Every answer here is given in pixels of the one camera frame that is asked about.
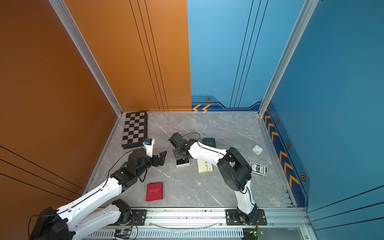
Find cream jewelry box base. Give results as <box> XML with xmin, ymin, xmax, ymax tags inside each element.
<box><xmin>176</xmin><ymin>159</ymin><xmax>190</xmax><ymax>168</ymax></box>

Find green jewelry box lid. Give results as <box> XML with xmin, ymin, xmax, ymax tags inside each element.
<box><xmin>203</xmin><ymin>138</ymin><xmax>217</xmax><ymax>148</ymax></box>

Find cream booklet with flower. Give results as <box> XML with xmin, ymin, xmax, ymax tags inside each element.
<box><xmin>197</xmin><ymin>159</ymin><xmax>213</xmax><ymax>174</ymax></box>

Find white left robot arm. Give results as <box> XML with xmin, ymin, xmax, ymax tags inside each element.
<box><xmin>28</xmin><ymin>149</ymin><xmax>167</xmax><ymax>240</ymax></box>

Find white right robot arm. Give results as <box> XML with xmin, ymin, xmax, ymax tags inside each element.
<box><xmin>169</xmin><ymin>133</ymin><xmax>258</xmax><ymax>225</ymax></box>

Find playing card deck box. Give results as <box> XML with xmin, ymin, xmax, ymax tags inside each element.
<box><xmin>250</xmin><ymin>162</ymin><xmax>268</xmax><ymax>177</ymax></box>

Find black and silver chessboard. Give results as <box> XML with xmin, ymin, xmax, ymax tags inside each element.
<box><xmin>122</xmin><ymin>111</ymin><xmax>148</xmax><ymax>149</ymax></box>

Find white earbuds case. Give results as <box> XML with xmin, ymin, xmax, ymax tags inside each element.
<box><xmin>252</xmin><ymin>145</ymin><xmax>263</xmax><ymax>155</ymax></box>

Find left green circuit board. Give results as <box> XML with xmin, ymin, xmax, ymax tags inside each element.
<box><xmin>113</xmin><ymin>229</ymin><xmax>132</xmax><ymax>240</ymax></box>

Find green circuit board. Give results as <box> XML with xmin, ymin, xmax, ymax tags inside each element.
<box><xmin>113</xmin><ymin>229</ymin><xmax>132</xmax><ymax>240</ymax></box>
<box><xmin>242</xmin><ymin>228</ymin><xmax>264</xmax><ymax>240</ymax></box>

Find right green circuit board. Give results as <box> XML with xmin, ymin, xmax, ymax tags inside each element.
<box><xmin>242</xmin><ymin>228</ymin><xmax>264</xmax><ymax>240</ymax></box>

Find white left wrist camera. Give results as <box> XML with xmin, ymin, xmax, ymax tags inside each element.
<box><xmin>143</xmin><ymin>138</ymin><xmax>155</xmax><ymax>158</ymax></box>

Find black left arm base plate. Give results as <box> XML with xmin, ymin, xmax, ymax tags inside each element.
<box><xmin>110</xmin><ymin>209</ymin><xmax>147</xmax><ymax>227</ymax></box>

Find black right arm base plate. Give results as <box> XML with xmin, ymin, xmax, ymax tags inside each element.
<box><xmin>225</xmin><ymin>207</ymin><xmax>268</xmax><ymax>226</ymax></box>

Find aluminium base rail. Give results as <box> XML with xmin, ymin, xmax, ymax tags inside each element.
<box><xmin>56</xmin><ymin>206</ymin><xmax>316</xmax><ymax>240</ymax></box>

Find silver aluminium corner post left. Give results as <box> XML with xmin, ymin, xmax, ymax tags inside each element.
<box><xmin>49</xmin><ymin>0</ymin><xmax>124</xmax><ymax>117</ymax></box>

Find silver aluminium corner post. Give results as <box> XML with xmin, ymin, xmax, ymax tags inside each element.
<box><xmin>258</xmin><ymin>0</ymin><xmax>319</xmax><ymax>117</ymax></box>
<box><xmin>49</xmin><ymin>0</ymin><xmax>124</xmax><ymax>117</ymax></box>

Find silver aluminium corner post right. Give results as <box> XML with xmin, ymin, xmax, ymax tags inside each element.
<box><xmin>258</xmin><ymin>0</ymin><xmax>319</xmax><ymax>117</ymax></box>

